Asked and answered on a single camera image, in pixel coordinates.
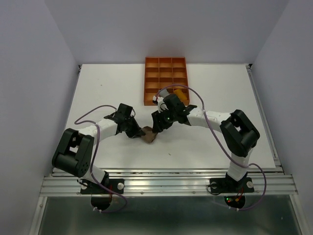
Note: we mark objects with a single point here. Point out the aluminium rail frame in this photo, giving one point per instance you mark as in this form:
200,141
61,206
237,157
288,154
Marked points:
165,182

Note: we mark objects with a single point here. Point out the grey striped sock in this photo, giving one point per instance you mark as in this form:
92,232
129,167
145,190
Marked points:
164,93

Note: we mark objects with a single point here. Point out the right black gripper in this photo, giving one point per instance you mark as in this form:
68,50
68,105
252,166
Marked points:
158,123

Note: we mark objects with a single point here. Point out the mustard yellow sock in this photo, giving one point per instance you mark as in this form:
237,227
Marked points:
181,95

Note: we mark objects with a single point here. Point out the taupe maroon-cuffed sock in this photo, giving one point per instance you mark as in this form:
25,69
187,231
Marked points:
149,136

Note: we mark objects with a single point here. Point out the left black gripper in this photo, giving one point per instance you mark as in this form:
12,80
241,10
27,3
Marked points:
136,131

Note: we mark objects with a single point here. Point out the orange compartment tray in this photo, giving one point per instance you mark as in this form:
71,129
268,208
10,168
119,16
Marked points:
164,72

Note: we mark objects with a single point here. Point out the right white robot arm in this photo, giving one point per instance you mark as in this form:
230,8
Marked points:
239,134

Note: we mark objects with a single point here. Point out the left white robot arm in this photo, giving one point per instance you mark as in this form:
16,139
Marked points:
76,150

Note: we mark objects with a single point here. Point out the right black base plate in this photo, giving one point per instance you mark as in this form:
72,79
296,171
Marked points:
228,185

